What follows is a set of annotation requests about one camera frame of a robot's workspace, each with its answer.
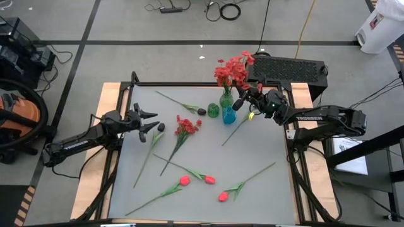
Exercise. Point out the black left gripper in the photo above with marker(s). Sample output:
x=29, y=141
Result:
x=134, y=121

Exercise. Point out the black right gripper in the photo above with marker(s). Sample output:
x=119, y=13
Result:
x=268, y=102

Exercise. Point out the black artificial tulip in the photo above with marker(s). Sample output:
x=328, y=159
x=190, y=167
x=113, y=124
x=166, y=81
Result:
x=161, y=127
x=201, y=111
x=233, y=134

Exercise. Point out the red blossom flower bunch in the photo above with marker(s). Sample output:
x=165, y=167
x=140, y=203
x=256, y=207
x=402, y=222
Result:
x=225, y=74
x=244, y=67
x=186, y=126

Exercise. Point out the red artificial tulip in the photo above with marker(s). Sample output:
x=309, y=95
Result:
x=209, y=179
x=223, y=196
x=185, y=180

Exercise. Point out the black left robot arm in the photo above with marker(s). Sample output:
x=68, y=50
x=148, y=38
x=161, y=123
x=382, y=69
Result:
x=79, y=143

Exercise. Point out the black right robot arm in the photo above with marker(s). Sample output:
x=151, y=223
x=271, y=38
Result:
x=315, y=118

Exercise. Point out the tall green glass vase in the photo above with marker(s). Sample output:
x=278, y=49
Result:
x=226, y=101

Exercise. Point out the blue glass vase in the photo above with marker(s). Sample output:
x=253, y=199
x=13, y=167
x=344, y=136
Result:
x=229, y=116

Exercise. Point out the small green glass vase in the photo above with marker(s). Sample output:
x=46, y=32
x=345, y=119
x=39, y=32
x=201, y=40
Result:
x=213, y=111

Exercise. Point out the black perforated computer case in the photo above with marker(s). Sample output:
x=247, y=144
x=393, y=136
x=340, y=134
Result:
x=284, y=71

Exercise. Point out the orange vacuum cleaner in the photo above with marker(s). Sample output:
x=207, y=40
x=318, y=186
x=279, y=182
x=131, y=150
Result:
x=45, y=112

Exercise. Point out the black power strip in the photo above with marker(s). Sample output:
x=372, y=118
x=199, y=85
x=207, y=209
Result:
x=170, y=10

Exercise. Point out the printed paper sheet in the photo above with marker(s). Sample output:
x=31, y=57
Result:
x=350, y=157

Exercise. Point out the orange shop vacuum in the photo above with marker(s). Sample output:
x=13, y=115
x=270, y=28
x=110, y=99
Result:
x=22, y=113

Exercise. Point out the white trash bin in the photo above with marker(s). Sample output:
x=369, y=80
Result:
x=378, y=31

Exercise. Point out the black equipment cart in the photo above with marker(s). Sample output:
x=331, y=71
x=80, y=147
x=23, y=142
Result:
x=19, y=53

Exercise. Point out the black mat striped edge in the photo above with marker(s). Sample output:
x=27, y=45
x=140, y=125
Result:
x=399, y=53
x=9, y=205

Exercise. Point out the dark grey side table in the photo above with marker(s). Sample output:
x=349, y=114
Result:
x=378, y=178

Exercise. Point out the black table frame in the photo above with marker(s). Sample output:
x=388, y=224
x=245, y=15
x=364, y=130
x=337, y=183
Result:
x=205, y=84

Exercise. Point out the black metal stand frame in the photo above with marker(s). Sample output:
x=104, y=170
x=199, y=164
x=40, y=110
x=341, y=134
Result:
x=363, y=148

